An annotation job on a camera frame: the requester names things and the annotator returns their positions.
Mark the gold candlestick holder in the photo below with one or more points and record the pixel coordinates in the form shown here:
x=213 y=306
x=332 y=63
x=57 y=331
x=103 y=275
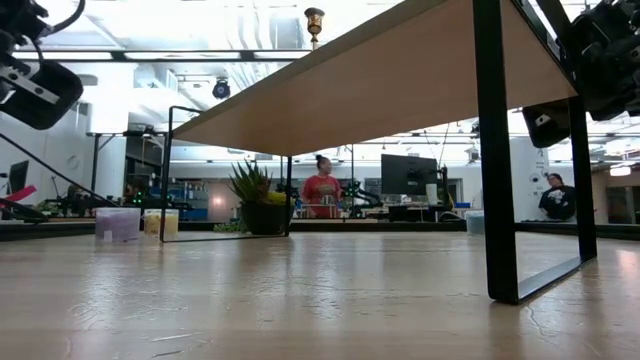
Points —
x=314 y=20

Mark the glowing ceiling lamp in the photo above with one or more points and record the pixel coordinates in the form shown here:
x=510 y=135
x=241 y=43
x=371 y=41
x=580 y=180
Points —
x=620 y=170

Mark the black ceiling spotlight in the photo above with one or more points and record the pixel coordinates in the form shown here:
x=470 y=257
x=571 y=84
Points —
x=221 y=90

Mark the blue storage bin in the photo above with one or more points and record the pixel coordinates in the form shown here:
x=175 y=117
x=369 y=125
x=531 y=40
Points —
x=195 y=214

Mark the red bar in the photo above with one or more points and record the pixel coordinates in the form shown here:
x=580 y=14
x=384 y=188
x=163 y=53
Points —
x=22 y=193

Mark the small dark monitor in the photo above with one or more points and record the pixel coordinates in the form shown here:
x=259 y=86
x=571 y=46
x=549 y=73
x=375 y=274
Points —
x=18 y=177

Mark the wooden shelf riser black legs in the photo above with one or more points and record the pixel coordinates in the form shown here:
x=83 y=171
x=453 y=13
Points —
x=400 y=90

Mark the dark shelving unit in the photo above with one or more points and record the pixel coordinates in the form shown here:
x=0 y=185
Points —
x=142 y=170

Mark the white display pillar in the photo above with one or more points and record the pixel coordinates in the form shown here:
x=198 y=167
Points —
x=529 y=165

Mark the yellow candle jar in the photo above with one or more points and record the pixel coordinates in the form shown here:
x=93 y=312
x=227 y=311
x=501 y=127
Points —
x=152 y=224

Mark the white cylinder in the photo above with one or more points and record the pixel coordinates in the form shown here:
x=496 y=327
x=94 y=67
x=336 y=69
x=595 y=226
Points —
x=432 y=194

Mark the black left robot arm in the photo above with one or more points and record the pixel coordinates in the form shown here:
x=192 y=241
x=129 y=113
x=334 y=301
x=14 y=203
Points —
x=17 y=20

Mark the background black robot arm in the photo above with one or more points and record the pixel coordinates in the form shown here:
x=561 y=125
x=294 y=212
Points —
x=80 y=202
x=362 y=194

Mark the black overhead beam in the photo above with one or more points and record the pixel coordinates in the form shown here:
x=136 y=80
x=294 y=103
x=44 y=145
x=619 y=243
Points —
x=245 y=55

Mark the potted green succulent plant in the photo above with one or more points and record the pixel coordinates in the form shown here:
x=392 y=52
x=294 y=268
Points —
x=262 y=217

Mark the black computer monitor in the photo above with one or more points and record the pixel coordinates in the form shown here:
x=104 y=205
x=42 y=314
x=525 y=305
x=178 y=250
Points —
x=407 y=175

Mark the person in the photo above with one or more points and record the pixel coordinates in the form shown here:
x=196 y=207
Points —
x=321 y=190
x=557 y=200

